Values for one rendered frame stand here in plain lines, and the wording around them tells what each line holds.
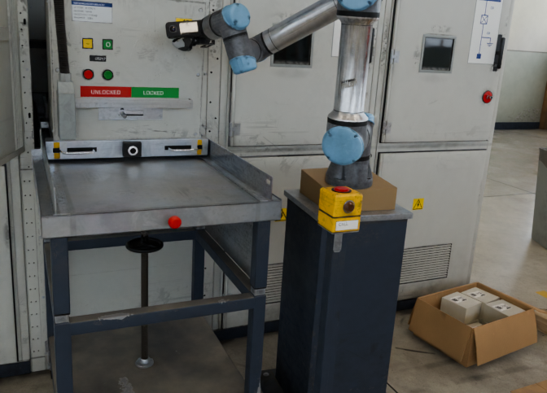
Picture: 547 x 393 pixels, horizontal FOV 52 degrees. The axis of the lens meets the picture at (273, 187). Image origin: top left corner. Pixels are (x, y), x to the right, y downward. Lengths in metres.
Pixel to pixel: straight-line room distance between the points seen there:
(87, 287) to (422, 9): 1.74
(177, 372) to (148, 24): 1.14
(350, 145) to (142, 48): 0.77
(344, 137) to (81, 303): 1.21
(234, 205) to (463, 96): 1.51
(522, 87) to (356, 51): 8.94
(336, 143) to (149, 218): 0.55
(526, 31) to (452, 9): 7.72
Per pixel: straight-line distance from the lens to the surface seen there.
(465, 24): 2.71
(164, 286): 2.30
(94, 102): 1.90
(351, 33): 1.57
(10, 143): 2.03
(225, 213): 1.51
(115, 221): 1.44
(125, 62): 1.93
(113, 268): 2.23
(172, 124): 2.00
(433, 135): 2.67
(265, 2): 2.19
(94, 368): 2.04
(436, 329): 2.57
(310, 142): 2.32
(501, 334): 2.60
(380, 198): 1.81
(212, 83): 2.15
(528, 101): 10.61
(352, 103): 1.59
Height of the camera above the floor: 1.26
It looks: 15 degrees down
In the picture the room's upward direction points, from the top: 4 degrees clockwise
